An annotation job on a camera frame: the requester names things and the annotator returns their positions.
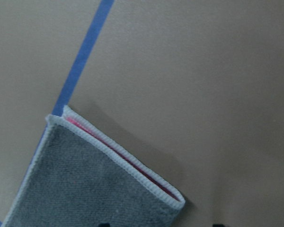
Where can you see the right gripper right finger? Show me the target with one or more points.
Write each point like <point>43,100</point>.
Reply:
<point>218,225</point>

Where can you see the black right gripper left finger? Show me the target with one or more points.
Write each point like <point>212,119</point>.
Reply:
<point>104,225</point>

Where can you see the pink and grey towel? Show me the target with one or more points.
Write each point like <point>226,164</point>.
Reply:
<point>79,177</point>

